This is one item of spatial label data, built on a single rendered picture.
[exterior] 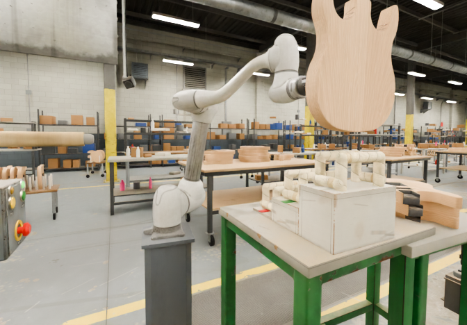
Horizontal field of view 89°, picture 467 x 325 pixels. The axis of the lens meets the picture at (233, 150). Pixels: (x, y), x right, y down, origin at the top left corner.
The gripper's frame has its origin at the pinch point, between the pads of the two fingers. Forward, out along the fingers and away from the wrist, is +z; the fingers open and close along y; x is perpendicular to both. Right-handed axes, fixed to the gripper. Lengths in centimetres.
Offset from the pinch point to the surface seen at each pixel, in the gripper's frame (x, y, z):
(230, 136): -27, -403, -999
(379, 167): -29.2, -6.6, 7.8
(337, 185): -33.6, 11.3, 7.7
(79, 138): -21, 75, -6
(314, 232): -49, 14, 2
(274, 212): -49, 14, -19
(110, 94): 89, 98, -694
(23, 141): -21, 85, -6
